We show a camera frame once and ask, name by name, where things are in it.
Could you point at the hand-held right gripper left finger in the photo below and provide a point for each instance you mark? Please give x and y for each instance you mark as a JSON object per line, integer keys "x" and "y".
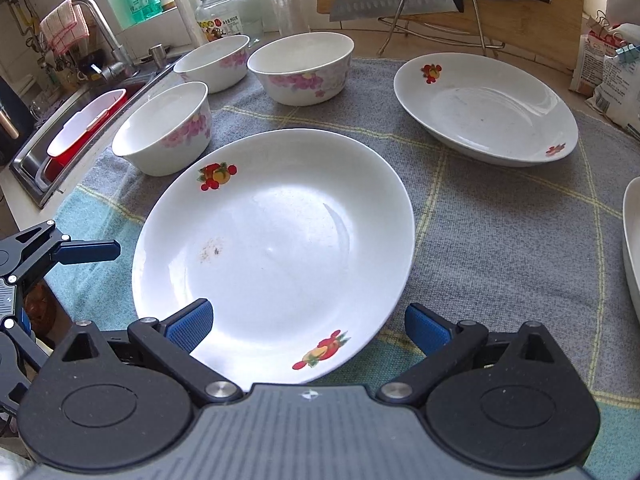
{"x": 192, "y": 322}

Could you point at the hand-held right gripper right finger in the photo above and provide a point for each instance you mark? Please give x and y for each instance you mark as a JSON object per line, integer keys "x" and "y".
{"x": 425, "y": 327}

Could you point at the metal faucet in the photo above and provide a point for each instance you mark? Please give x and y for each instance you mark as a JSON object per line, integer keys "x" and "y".
{"x": 107, "y": 30}

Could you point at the red and white container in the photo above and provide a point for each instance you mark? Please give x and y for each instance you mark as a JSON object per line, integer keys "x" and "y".
{"x": 85, "y": 120}

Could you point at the white bowl with pink flowers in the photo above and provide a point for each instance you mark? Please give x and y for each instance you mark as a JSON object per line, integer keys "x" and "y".
{"x": 210, "y": 60}
{"x": 160, "y": 125}
{"x": 300, "y": 60}

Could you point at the bamboo cutting board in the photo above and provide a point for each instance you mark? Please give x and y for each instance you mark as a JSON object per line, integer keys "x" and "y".
{"x": 525, "y": 25}

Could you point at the small metal cup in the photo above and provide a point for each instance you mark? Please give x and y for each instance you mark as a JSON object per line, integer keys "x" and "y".
{"x": 159, "y": 55}

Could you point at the white food bag red label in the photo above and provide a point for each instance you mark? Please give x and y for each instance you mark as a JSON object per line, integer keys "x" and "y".
{"x": 587, "y": 67}

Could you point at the white plate with fruit print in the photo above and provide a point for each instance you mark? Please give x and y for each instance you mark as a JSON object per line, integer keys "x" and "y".
{"x": 632, "y": 250}
{"x": 280, "y": 240}
{"x": 485, "y": 105}

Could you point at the pink checked towel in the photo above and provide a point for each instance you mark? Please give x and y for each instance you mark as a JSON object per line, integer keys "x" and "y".
{"x": 62, "y": 25}

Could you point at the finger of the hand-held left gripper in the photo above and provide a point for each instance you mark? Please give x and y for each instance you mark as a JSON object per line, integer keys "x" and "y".
{"x": 95, "y": 250}
{"x": 22, "y": 345}

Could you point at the grey checked mat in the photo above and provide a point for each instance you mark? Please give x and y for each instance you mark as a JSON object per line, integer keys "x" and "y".
{"x": 475, "y": 240}

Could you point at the blue binder clip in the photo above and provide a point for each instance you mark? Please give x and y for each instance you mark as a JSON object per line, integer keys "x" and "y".
{"x": 627, "y": 54}

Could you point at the black appliance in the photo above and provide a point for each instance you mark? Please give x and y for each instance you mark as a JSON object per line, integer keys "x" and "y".
{"x": 12, "y": 125}

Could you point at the white food bag blue print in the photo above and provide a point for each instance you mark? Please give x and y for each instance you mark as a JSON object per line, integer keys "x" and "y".
{"x": 617, "y": 95}

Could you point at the clear glass jar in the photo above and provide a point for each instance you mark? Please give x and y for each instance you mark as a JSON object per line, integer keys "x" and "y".
{"x": 225, "y": 10}

